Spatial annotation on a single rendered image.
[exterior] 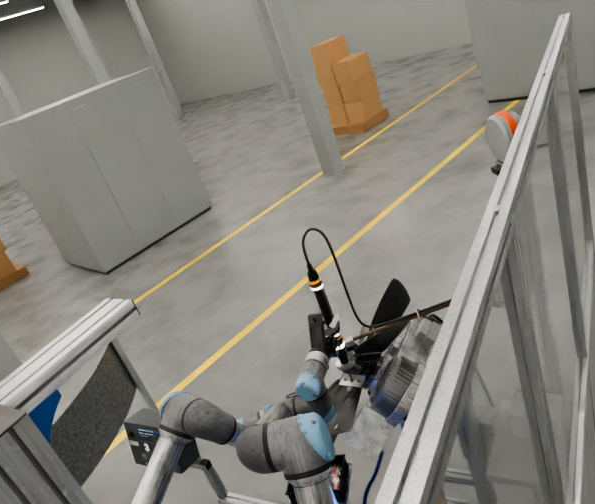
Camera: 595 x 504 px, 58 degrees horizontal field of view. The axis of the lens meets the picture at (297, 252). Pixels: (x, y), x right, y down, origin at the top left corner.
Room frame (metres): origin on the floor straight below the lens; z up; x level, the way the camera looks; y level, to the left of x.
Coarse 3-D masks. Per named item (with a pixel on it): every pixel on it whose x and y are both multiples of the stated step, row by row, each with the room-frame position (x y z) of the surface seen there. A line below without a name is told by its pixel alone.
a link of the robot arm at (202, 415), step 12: (192, 408) 1.36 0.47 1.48; (204, 408) 1.36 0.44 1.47; (216, 408) 1.37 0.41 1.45; (192, 420) 1.33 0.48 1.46; (204, 420) 1.33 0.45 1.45; (216, 420) 1.33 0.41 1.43; (228, 420) 1.34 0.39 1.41; (192, 432) 1.33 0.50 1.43; (204, 432) 1.31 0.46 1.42; (216, 432) 1.31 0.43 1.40; (228, 432) 1.32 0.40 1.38; (240, 432) 1.36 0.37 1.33; (228, 444) 1.35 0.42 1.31
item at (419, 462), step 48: (576, 96) 2.16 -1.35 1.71; (528, 144) 1.03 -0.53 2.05; (480, 240) 0.73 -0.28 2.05; (480, 288) 0.61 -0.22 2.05; (576, 288) 1.47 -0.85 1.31; (480, 336) 0.55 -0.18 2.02; (528, 336) 0.78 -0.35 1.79; (432, 384) 0.46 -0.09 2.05; (432, 432) 0.40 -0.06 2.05; (384, 480) 0.37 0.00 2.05; (432, 480) 0.36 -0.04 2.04; (576, 480) 1.04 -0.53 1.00
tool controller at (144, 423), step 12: (144, 408) 1.83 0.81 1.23; (132, 420) 1.75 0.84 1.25; (144, 420) 1.72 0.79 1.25; (156, 420) 1.70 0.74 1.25; (132, 432) 1.72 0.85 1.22; (144, 432) 1.68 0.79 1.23; (156, 432) 1.64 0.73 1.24; (132, 444) 1.72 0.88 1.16; (192, 444) 1.64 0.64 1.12; (180, 456) 1.59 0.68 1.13; (192, 456) 1.62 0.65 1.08; (180, 468) 1.57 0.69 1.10
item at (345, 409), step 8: (336, 392) 1.55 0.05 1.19; (344, 392) 1.53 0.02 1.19; (352, 392) 1.51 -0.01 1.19; (360, 392) 1.51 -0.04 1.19; (336, 400) 1.51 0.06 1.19; (344, 400) 1.49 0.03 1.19; (352, 400) 1.48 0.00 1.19; (336, 408) 1.47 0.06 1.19; (344, 408) 1.45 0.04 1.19; (352, 408) 1.44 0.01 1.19; (336, 416) 1.43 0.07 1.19; (344, 416) 1.41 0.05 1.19; (352, 416) 1.40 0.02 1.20; (328, 424) 1.41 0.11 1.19; (344, 424) 1.37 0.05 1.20; (336, 432) 1.35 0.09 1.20
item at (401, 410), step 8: (416, 360) 1.65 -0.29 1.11; (424, 368) 1.54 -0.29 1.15; (416, 376) 1.51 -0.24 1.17; (416, 384) 1.48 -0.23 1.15; (408, 392) 1.47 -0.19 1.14; (416, 392) 1.46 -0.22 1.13; (408, 400) 1.45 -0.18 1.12; (400, 408) 1.45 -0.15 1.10; (408, 408) 1.44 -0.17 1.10; (392, 416) 1.47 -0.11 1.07; (400, 416) 1.45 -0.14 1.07; (392, 424) 1.48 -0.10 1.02
